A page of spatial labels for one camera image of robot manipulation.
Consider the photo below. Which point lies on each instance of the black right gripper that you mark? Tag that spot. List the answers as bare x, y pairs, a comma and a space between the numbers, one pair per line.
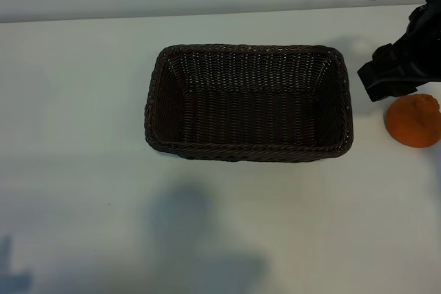
425, 46

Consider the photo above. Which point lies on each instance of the orange mandarin fruit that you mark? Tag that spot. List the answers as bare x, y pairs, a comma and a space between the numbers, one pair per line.
411, 125

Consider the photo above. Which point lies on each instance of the dark brown wicker basket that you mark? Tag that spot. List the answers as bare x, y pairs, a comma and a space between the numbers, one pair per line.
248, 115

